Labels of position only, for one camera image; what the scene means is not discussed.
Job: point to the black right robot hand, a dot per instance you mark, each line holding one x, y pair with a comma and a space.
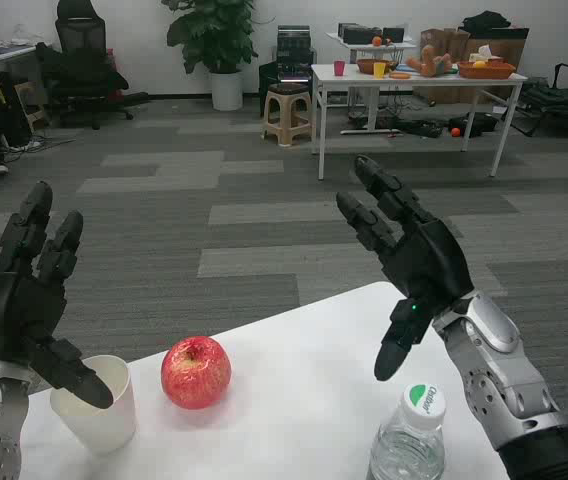
429, 265

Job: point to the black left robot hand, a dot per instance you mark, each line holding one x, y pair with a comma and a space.
14, 310

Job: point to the clear plastic water bottle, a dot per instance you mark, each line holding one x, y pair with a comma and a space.
406, 445

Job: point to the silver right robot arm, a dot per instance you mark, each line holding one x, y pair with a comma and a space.
499, 360

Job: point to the black bag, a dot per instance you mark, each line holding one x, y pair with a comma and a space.
474, 125

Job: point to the white paper cup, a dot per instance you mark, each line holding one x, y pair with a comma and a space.
106, 425

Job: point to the orange toy carrot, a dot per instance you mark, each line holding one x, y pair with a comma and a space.
400, 76

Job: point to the red apple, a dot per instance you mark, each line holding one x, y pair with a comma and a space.
196, 375

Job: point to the yellow plastic cup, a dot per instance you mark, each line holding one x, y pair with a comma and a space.
379, 70

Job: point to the long white table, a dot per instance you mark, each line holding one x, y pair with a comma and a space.
354, 77

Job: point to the orange wicker tray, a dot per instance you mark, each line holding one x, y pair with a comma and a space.
486, 71

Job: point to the small wooden stool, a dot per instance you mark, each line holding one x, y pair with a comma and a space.
31, 107

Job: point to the orange plush toy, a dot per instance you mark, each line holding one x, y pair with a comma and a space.
429, 60

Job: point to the brown wicker bowl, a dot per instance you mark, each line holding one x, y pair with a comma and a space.
364, 66

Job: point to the pink plastic cup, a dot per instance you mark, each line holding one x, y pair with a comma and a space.
339, 68

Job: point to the beige plastic stool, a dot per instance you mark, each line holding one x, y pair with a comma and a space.
285, 90

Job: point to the small white table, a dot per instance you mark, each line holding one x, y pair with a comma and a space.
359, 46

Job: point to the brown cardboard boxes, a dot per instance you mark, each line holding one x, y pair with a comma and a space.
509, 47

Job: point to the small black equipment box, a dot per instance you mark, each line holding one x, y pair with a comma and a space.
393, 35

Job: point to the wide black equipment box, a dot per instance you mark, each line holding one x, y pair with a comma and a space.
359, 33

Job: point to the black cloth bundle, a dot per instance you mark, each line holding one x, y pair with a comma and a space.
486, 22

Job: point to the black computer tower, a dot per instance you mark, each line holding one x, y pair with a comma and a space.
294, 50

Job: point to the black mesh office chair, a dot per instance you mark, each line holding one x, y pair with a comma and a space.
84, 65

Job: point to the white office desk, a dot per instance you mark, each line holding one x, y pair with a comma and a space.
9, 52

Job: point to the green plant in white pot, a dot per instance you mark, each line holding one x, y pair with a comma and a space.
214, 35

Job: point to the black metal folding frame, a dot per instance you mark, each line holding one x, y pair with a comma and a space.
564, 100

